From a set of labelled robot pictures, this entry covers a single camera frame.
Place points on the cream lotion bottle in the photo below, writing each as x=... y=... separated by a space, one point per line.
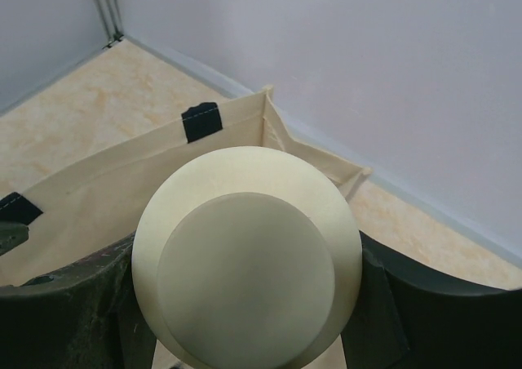
x=247 y=257

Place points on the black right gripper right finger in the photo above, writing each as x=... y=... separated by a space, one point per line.
x=409 y=315

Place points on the aluminium frame rail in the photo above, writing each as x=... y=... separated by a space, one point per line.
x=111 y=20

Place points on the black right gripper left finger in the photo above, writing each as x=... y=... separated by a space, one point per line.
x=83 y=315

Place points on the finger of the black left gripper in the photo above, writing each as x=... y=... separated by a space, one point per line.
x=12 y=234

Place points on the cream canvas tote bag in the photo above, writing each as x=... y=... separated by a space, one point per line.
x=98 y=200

